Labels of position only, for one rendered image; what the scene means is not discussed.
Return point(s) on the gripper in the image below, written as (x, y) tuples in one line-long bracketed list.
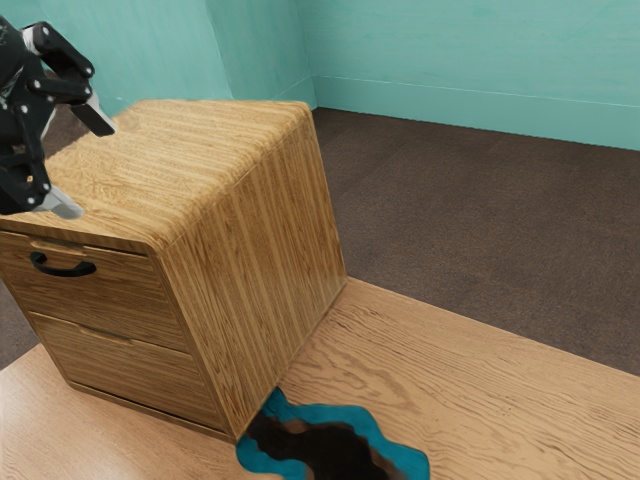
[(11, 60)]

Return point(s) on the wooden two-drawer cabinet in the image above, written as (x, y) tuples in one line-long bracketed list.
[(200, 210)]

